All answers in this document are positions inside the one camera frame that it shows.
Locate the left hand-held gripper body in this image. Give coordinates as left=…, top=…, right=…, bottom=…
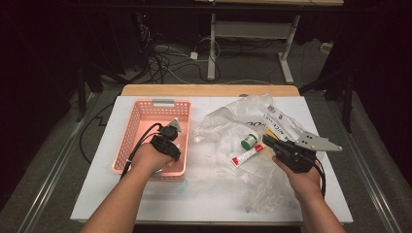
left=150, top=117, right=183, bottom=162

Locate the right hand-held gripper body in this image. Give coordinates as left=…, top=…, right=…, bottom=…
left=274, top=130, right=343, bottom=174

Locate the red and white tube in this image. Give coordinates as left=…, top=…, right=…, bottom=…
left=230, top=144, right=264, bottom=168

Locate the pink plastic basket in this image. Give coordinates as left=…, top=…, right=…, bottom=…
left=112, top=98, right=192, bottom=183

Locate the clear plastic bag with smiley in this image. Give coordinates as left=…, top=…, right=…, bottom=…
left=193, top=93, right=312, bottom=216

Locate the person's right hand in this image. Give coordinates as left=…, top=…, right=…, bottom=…
left=271, top=155, right=323, bottom=201

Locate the person's left hand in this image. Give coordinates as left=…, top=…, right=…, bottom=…
left=130, top=143, right=174, bottom=178

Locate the black stand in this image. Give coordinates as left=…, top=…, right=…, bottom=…
left=299, top=64, right=356, bottom=134
left=76, top=57, right=130, bottom=122

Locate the white board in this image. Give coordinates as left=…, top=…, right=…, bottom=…
left=70, top=95, right=354, bottom=224

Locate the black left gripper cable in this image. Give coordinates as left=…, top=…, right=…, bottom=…
left=120, top=122, right=163, bottom=181

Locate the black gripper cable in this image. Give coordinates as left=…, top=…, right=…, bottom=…
left=120, top=122, right=163, bottom=181
left=312, top=158, right=326, bottom=198

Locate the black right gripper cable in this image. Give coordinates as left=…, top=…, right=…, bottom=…
left=312, top=158, right=326, bottom=198

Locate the tangle of floor cables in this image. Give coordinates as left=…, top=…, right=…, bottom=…
left=139, top=22, right=222, bottom=85

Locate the black floor cable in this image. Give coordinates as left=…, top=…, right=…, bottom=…
left=79, top=103, right=115, bottom=164

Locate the metal floor rail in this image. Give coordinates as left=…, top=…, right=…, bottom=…
left=329, top=96, right=406, bottom=233
left=16, top=93, right=98, bottom=233

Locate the white metal desk frame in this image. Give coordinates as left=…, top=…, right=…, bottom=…
left=193, top=0, right=345, bottom=85

